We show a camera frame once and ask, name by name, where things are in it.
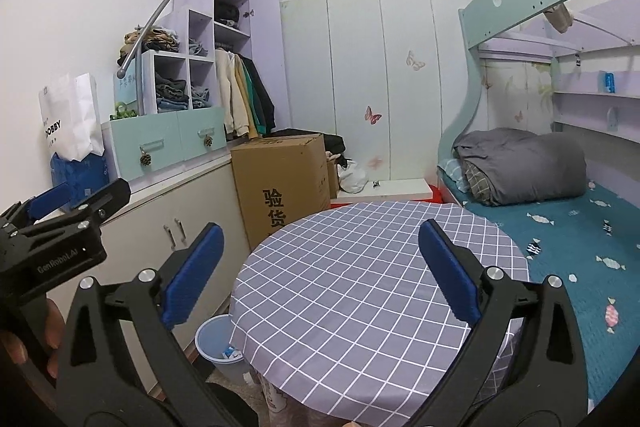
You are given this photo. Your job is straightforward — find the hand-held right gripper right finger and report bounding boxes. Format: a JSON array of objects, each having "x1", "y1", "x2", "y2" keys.
[{"x1": 415, "y1": 219, "x2": 589, "y2": 427}]

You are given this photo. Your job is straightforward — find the black folded clothes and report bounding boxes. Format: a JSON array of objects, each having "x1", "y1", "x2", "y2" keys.
[{"x1": 215, "y1": 2, "x2": 242, "y2": 28}]

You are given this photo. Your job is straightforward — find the purple cubby shelf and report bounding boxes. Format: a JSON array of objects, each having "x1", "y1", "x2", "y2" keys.
[{"x1": 141, "y1": 0, "x2": 252, "y2": 115}]

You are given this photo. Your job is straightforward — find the small cardboard box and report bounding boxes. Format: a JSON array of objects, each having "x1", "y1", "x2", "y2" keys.
[{"x1": 326, "y1": 157, "x2": 341, "y2": 198}]

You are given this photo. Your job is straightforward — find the blue patterned bedsheet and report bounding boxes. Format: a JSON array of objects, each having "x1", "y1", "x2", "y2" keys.
[{"x1": 437, "y1": 159, "x2": 640, "y2": 413}]

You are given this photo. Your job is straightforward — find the green hanging garment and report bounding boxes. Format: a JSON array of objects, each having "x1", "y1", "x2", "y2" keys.
[{"x1": 241, "y1": 57, "x2": 262, "y2": 138}]

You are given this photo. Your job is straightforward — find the white plastic bag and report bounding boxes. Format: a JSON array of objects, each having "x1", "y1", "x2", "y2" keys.
[{"x1": 337, "y1": 159, "x2": 371, "y2": 194}]

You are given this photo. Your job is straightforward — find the light blue trash bin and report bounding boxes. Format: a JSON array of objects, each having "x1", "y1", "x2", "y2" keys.
[{"x1": 195, "y1": 314, "x2": 251, "y2": 388}]

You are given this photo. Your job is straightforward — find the purple cupboard door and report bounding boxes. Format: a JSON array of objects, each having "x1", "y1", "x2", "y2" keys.
[{"x1": 250, "y1": 0, "x2": 293, "y2": 138}]

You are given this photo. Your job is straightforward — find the dark folded clothes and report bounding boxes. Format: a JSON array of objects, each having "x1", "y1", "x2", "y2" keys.
[{"x1": 154, "y1": 78, "x2": 191, "y2": 112}]

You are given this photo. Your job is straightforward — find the teal lettered panel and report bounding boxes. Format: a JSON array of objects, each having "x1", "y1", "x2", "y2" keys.
[{"x1": 114, "y1": 74, "x2": 143, "y2": 108}]

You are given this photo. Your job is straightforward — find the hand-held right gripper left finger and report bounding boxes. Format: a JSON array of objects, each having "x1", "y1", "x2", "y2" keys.
[{"x1": 55, "y1": 223, "x2": 226, "y2": 427}]

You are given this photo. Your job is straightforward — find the black hanging coat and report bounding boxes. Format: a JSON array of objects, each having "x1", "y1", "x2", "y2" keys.
[{"x1": 246, "y1": 57, "x2": 277, "y2": 136}]

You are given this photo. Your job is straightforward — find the olive clothes pile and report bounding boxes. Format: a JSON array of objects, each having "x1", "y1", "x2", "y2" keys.
[{"x1": 117, "y1": 26, "x2": 181, "y2": 62}]

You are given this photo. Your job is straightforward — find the pale wardrobe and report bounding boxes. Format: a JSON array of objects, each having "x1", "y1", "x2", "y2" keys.
[{"x1": 279, "y1": 0, "x2": 483, "y2": 202}]

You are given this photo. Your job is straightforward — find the cream low cabinet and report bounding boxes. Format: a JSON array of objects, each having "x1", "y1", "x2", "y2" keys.
[{"x1": 0, "y1": 153, "x2": 251, "y2": 403}]

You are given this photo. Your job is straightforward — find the large cardboard box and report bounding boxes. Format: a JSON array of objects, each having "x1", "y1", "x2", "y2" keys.
[{"x1": 230, "y1": 133, "x2": 331, "y2": 253}]

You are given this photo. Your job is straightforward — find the metal handrail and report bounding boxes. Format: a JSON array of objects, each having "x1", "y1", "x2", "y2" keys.
[{"x1": 117, "y1": 0, "x2": 253, "y2": 80}]

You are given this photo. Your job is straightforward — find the red storage box white lid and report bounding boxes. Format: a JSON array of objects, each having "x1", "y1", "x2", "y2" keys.
[{"x1": 330, "y1": 178, "x2": 443, "y2": 208}]

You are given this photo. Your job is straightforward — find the grey checked tablecloth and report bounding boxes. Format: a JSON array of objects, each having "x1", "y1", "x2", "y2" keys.
[{"x1": 229, "y1": 201, "x2": 531, "y2": 427}]

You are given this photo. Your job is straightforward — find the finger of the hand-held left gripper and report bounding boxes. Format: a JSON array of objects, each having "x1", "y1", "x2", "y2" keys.
[
  {"x1": 0, "y1": 184, "x2": 79, "y2": 233},
  {"x1": 20, "y1": 179, "x2": 132, "y2": 239}
]

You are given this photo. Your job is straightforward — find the person's left hand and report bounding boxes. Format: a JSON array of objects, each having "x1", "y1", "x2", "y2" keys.
[{"x1": 0, "y1": 299, "x2": 66, "y2": 381}]

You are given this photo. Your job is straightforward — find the grey duvet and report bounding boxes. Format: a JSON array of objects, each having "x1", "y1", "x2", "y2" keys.
[{"x1": 452, "y1": 128, "x2": 587, "y2": 208}]

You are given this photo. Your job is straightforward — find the white paper bag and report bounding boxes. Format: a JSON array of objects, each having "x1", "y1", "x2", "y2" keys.
[{"x1": 39, "y1": 73, "x2": 106, "y2": 162}]

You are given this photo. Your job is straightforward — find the blue tissue pack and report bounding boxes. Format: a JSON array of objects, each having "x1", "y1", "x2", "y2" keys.
[{"x1": 50, "y1": 152, "x2": 110, "y2": 208}]

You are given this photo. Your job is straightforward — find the cream hanging jacket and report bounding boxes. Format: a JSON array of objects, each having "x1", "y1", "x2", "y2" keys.
[{"x1": 215, "y1": 49, "x2": 251, "y2": 138}]

